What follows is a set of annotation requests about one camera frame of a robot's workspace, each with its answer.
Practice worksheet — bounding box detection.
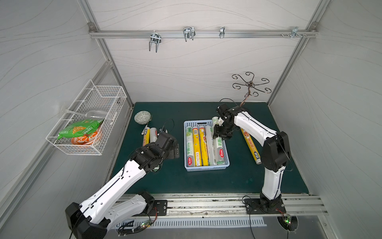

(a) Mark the clear wrap roll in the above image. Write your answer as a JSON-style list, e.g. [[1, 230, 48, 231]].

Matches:
[[212, 117, 225, 165]]

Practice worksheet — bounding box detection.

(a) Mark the white wrap roll group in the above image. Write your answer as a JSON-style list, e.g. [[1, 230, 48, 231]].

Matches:
[[205, 125, 216, 166]]

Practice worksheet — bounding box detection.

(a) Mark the white green wrap roll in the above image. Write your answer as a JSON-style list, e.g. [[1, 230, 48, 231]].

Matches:
[[186, 126, 195, 167], [150, 127, 158, 142]]

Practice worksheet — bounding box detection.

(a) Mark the yellow wrap roll long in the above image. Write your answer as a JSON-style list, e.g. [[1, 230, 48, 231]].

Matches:
[[193, 127, 202, 167]]

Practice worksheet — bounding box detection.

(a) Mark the light blue plastic basket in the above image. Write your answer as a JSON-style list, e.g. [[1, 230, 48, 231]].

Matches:
[[184, 119, 230, 172]]

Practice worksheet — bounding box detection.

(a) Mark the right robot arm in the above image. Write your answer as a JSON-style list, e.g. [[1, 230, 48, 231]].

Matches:
[[213, 104, 290, 201]]

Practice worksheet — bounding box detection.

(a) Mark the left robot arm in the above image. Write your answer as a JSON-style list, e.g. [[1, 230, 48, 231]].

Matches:
[[65, 132, 179, 239]]

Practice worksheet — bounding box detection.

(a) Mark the bronze jewelry tree stand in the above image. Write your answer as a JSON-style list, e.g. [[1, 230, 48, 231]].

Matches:
[[231, 72, 272, 107]]

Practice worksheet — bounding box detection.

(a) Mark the orange snack bag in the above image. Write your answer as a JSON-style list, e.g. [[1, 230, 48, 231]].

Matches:
[[71, 130, 101, 145]]

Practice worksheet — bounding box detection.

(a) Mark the green snack bag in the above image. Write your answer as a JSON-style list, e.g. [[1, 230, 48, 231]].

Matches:
[[57, 119, 103, 139]]

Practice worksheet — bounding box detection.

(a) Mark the single metal hook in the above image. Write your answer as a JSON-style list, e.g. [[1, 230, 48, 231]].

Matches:
[[219, 26, 225, 39]]

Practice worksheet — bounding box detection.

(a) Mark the double metal hook middle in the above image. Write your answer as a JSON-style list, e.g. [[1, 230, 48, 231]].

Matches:
[[183, 26, 196, 42]]

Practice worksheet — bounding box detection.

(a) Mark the double metal hook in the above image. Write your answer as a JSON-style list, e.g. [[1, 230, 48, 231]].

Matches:
[[183, 26, 196, 42], [149, 32, 162, 53]]

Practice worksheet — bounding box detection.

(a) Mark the double metal hook left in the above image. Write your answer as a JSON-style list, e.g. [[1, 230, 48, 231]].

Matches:
[[149, 32, 162, 53]]

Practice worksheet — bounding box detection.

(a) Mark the metal hook right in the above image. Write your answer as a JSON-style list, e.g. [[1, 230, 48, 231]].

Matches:
[[281, 27, 307, 39]]

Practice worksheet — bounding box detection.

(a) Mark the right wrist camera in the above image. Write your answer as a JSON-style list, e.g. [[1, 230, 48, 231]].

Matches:
[[216, 104, 229, 119]]

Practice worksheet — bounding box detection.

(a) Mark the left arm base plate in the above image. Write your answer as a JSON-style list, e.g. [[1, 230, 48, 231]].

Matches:
[[148, 200, 168, 217]]

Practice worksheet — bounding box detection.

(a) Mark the white slotted cable duct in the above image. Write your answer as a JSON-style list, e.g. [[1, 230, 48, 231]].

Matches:
[[114, 217, 267, 230]]

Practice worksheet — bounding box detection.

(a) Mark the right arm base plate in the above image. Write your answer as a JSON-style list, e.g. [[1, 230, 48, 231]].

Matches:
[[242, 195, 287, 215]]

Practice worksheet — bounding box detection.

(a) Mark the white wire wall basket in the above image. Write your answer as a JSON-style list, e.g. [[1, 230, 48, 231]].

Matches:
[[46, 80, 126, 155]]

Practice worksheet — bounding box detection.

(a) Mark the aluminium front rail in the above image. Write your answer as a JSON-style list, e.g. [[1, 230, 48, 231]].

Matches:
[[152, 193, 329, 218]]

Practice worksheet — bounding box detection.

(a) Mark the aluminium rail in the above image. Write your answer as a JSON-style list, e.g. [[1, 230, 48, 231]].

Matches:
[[90, 29, 318, 39], [152, 193, 329, 218]]

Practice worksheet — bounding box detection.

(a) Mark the aluminium top rail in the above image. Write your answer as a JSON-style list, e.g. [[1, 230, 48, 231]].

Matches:
[[90, 29, 318, 39]]

